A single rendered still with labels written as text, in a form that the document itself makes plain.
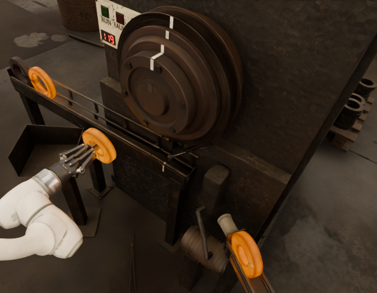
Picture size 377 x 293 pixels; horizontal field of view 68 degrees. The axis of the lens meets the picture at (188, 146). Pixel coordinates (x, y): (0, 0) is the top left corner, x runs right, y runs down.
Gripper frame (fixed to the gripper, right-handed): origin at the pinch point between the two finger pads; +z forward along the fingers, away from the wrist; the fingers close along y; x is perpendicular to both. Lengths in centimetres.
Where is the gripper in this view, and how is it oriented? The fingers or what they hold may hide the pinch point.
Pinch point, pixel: (98, 143)
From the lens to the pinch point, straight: 116.4
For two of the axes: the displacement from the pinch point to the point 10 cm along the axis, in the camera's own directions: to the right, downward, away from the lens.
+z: 5.7, -5.9, 5.7
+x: 0.7, -6.6, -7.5
